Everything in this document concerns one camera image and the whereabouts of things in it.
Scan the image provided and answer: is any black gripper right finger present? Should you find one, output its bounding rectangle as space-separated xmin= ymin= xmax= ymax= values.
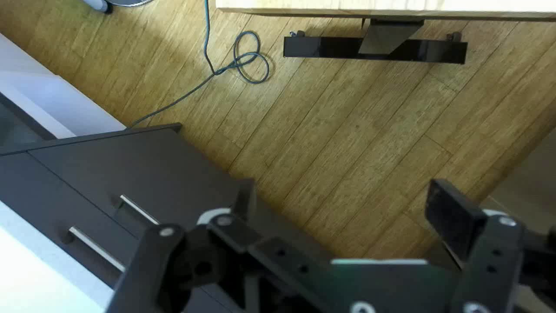
xmin=423 ymin=180 xmax=556 ymax=313

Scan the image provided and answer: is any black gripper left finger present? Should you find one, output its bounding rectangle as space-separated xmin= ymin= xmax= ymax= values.
xmin=105 ymin=180 xmax=335 ymax=313

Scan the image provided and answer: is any light wooden desk top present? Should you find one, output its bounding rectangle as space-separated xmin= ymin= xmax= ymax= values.
xmin=213 ymin=0 xmax=556 ymax=21

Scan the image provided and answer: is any dark grey drawer cabinet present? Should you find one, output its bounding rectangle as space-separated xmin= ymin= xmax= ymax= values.
xmin=0 ymin=122 xmax=331 ymax=313

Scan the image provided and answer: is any grey desk leg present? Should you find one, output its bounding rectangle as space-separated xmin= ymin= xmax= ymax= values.
xmin=356 ymin=16 xmax=425 ymax=58

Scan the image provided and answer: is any white side cabinet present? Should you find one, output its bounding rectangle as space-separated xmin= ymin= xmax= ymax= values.
xmin=0 ymin=34 xmax=128 ymax=154

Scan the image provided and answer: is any black monitor stand base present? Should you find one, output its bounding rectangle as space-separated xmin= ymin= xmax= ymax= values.
xmin=281 ymin=30 xmax=468 ymax=67

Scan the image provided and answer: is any office chair caster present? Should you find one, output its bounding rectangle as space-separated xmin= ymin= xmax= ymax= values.
xmin=84 ymin=0 xmax=154 ymax=16

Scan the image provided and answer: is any long silver drawer handle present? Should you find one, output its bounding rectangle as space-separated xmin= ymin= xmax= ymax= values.
xmin=65 ymin=225 xmax=128 ymax=275

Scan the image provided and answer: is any thin grey-green floor cable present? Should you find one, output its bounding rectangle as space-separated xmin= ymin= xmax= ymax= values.
xmin=128 ymin=0 xmax=272 ymax=129

